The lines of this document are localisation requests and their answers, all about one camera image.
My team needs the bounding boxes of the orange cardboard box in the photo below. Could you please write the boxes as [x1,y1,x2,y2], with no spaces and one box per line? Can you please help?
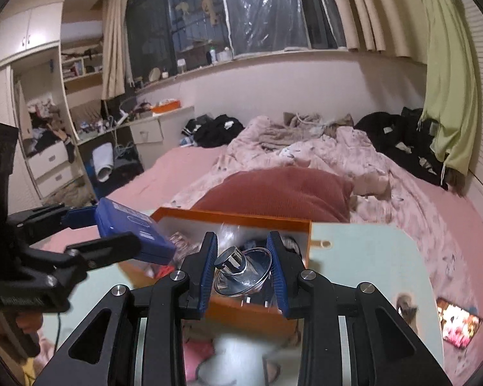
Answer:
[118,207,312,340]

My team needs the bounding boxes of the beige narrow curtain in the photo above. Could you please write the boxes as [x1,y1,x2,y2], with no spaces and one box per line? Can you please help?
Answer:
[100,0,130,101]

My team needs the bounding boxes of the phone with lit screen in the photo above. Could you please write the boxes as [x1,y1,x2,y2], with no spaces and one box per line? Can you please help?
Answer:
[437,298,483,348]

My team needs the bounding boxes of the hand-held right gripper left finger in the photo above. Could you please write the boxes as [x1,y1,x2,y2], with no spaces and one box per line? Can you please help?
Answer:
[32,231,219,386]

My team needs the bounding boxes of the light blue desktop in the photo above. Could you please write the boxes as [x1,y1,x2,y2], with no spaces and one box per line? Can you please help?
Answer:
[36,223,445,386]

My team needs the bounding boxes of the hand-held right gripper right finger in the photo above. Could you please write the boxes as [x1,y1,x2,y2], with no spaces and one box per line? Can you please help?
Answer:
[266,230,453,386]

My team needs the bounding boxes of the red pillow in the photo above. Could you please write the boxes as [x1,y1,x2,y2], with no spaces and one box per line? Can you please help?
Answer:
[191,167,355,224]

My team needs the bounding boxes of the green hanging cloth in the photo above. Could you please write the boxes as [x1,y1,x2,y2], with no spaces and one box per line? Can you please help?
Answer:
[416,0,479,178]

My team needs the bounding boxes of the silver foil wrappers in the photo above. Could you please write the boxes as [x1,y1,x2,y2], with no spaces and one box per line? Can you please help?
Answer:
[394,293,419,322]

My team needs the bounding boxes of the blue box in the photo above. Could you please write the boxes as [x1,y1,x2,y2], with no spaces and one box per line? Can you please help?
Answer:
[94,198,177,265]

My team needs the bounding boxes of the beige clothing on bed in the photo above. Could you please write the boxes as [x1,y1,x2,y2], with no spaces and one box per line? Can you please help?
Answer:
[282,113,355,138]

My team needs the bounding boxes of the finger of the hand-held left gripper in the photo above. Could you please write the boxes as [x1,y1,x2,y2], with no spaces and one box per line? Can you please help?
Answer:
[6,204,101,246]
[64,231,141,270]

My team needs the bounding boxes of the white desk with drawer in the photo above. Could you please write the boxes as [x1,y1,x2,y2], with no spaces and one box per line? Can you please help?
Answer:
[76,106,196,146]

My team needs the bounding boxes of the white wardrobe shelving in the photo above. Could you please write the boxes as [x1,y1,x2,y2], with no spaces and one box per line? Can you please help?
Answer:
[0,2,105,206]

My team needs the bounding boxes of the yellow cloth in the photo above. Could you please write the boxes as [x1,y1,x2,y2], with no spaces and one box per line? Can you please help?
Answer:
[24,356,39,384]

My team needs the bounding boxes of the person's left hand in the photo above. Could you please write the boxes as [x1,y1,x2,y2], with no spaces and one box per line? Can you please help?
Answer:
[0,303,44,344]

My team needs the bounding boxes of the window with plastic sheet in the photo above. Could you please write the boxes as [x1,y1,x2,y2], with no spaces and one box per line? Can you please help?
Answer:
[125,0,349,85]

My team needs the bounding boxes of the black striped clothes pile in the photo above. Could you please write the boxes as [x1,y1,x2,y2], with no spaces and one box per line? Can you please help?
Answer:
[181,115,246,148]

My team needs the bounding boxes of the white rolled cloth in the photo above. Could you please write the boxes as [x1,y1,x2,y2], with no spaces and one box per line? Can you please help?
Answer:
[94,145,116,182]

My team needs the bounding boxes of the small orange box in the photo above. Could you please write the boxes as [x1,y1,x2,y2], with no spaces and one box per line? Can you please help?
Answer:
[151,98,184,114]

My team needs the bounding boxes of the beige pleated curtain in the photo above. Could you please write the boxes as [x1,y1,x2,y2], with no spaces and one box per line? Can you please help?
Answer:
[326,0,427,63]

